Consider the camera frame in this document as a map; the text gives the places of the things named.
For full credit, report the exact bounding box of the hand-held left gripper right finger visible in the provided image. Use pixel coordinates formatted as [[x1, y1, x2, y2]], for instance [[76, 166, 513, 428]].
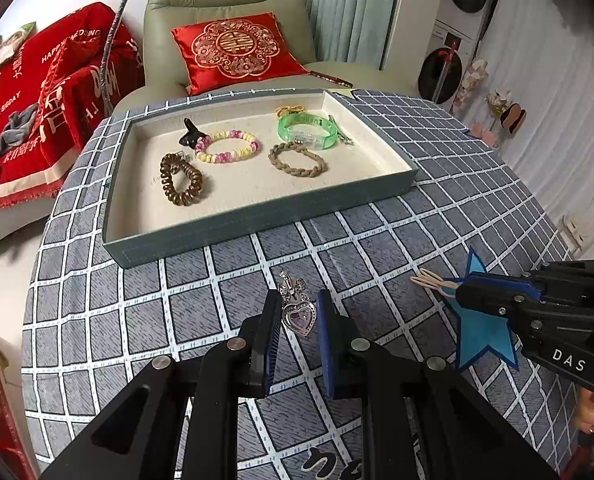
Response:
[[317, 289, 560, 480]]

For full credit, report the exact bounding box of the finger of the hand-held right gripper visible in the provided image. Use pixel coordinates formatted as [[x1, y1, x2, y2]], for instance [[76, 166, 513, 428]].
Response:
[[469, 270, 548, 297], [454, 280, 548, 357]]

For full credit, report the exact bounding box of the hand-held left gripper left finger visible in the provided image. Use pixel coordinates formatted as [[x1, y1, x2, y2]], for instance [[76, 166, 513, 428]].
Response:
[[39, 290, 284, 480]]

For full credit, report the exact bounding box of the silver heart hair clip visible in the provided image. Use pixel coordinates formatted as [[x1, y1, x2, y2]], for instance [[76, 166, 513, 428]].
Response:
[[278, 270, 318, 338]]

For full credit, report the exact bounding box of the beige hair tie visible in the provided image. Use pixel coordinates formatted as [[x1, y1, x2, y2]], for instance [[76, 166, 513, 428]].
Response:
[[409, 268, 460, 297]]

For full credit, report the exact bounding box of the grey-blue jewelry tray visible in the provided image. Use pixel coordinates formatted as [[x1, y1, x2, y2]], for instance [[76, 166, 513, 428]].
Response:
[[102, 88, 418, 268]]

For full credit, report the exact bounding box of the brown braided bracelet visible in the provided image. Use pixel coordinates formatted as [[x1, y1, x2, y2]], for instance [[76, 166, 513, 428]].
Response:
[[268, 141, 328, 179]]

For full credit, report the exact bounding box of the brown spiral hair tie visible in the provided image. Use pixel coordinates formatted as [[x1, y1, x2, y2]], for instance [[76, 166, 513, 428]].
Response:
[[159, 150, 204, 207]]

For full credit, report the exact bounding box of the pink yellow bead bracelet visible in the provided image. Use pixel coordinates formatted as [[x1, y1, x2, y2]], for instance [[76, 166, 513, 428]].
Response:
[[194, 130, 262, 165]]

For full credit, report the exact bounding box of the green translucent bangle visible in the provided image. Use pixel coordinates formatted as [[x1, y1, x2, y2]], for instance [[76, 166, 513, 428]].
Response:
[[277, 112, 338, 151]]

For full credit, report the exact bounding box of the small wooden stand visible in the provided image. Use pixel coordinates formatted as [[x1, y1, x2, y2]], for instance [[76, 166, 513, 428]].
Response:
[[559, 215, 590, 256]]

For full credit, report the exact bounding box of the grey checkered tablecloth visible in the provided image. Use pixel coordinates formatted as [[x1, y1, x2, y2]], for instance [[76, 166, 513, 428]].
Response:
[[21, 89, 590, 480]]

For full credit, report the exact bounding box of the pink paper flower decoration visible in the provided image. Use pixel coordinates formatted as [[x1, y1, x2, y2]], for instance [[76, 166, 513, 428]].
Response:
[[452, 57, 492, 116]]

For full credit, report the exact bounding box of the white washing machine red ribbon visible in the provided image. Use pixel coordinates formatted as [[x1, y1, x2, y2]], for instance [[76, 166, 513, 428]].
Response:
[[417, 22, 482, 106]]

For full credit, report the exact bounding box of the black hair claw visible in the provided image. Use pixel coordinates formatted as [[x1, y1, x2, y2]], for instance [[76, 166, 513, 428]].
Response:
[[178, 118, 208, 150]]

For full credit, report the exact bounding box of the red folding fan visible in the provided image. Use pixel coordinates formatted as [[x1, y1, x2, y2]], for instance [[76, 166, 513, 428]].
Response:
[[309, 71, 354, 88]]

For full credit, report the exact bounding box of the red printed bag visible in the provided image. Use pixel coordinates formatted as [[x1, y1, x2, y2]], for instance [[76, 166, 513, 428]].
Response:
[[0, 317, 35, 480]]

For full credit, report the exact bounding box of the red embroidered cushion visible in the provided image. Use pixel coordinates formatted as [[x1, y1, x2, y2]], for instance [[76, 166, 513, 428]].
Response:
[[171, 12, 308, 96]]

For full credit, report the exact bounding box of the pale blue curtain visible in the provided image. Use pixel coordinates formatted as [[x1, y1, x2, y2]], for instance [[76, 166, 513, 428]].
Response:
[[297, 0, 410, 68]]

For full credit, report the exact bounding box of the dark grey cloth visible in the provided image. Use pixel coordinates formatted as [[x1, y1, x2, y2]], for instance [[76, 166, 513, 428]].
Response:
[[0, 102, 40, 156]]

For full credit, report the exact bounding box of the red printed blanket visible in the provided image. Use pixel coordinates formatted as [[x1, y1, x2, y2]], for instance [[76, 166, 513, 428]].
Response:
[[0, 2, 145, 218]]

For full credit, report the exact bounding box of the printed photo card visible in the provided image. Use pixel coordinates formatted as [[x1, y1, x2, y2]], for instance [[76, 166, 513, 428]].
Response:
[[0, 22, 38, 88]]

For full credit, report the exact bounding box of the grey braided cable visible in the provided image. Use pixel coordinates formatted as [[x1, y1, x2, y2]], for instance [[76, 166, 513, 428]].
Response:
[[99, 0, 148, 116]]

